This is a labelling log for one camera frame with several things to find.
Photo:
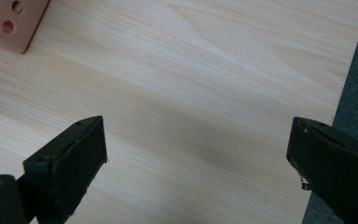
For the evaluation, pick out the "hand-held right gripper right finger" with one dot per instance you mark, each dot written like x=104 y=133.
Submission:
x=332 y=165

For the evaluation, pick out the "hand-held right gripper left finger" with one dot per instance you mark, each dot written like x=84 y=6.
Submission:
x=71 y=161

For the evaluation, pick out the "pink block with round holes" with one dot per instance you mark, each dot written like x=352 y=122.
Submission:
x=28 y=23

